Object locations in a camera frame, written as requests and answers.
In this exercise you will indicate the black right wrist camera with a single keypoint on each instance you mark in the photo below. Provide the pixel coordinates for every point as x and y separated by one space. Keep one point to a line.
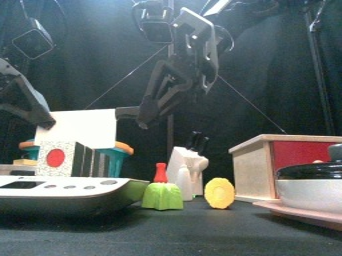
155 23

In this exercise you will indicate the wooden box red front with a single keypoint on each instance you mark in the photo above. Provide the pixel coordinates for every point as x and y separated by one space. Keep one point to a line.
254 166

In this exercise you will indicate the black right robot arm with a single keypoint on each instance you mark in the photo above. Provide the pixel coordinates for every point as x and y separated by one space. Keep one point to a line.
249 13

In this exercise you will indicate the yellow toy block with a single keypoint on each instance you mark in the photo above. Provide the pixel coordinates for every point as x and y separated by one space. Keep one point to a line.
24 162

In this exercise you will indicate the white toy knife block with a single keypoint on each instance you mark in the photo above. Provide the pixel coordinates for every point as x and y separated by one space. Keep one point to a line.
191 163

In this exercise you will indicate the white bowl with black lid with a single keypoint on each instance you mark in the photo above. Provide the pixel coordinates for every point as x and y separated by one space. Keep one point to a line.
312 186

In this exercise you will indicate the white toy bottle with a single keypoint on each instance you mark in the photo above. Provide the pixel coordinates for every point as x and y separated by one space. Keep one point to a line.
183 183

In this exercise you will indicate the yellow toy food slice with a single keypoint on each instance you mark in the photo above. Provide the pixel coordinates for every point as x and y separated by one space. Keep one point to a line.
220 193

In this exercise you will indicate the white card with red circle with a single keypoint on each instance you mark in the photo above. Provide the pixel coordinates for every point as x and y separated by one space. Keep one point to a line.
81 128

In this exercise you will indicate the white toy kitchen scale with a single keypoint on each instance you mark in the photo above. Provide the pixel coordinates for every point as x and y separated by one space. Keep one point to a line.
67 193

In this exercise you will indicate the teal basket orange rim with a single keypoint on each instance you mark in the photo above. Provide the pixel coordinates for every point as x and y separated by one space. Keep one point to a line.
117 156

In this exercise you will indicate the white sushi roll black stripes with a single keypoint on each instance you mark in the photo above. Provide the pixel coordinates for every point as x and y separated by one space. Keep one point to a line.
67 159

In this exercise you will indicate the red toy bottle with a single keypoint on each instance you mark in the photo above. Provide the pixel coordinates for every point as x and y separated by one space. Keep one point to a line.
161 173

